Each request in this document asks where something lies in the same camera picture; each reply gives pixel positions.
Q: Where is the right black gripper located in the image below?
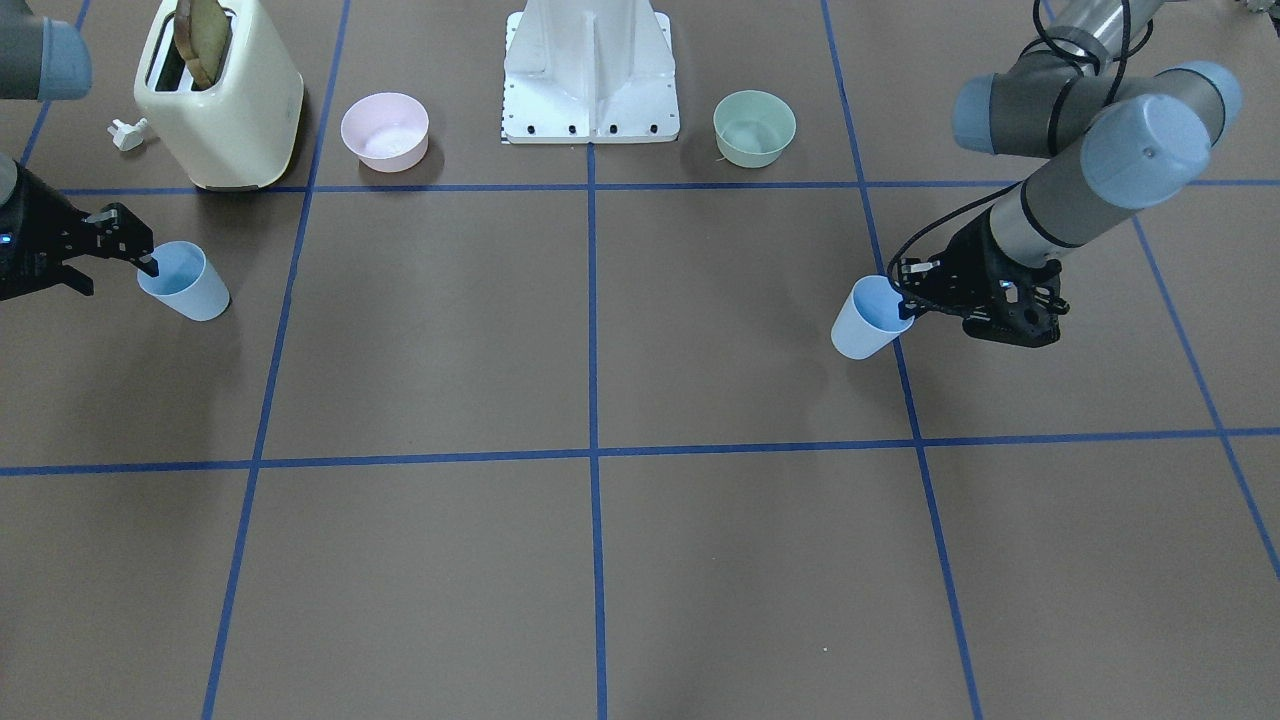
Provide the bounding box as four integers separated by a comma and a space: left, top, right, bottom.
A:
1, 160, 159, 301

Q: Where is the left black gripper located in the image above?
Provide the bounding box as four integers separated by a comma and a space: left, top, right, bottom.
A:
890, 215, 1069, 348

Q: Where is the light blue cup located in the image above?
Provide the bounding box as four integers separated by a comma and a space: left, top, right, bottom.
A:
829, 275, 915, 360
134, 241, 230, 322

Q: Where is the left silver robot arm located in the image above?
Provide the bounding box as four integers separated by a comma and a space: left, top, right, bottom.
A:
887, 1, 1243, 348

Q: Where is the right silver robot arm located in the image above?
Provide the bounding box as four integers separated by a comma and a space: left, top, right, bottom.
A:
1, 1, 159, 300

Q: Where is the white toaster plug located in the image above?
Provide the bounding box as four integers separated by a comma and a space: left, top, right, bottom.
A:
108, 118, 150, 152

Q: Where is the cream toaster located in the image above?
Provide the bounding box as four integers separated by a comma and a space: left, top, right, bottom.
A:
133, 1, 305, 192

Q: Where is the green bowl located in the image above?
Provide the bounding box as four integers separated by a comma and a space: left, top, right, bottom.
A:
712, 88, 797, 169

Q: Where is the toast slice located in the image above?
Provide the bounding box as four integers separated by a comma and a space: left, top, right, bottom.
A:
173, 0, 230, 91

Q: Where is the pink bowl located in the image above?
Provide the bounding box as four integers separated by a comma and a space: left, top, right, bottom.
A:
340, 92, 430, 173

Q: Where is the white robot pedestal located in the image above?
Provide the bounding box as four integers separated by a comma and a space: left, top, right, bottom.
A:
500, 1, 681, 145

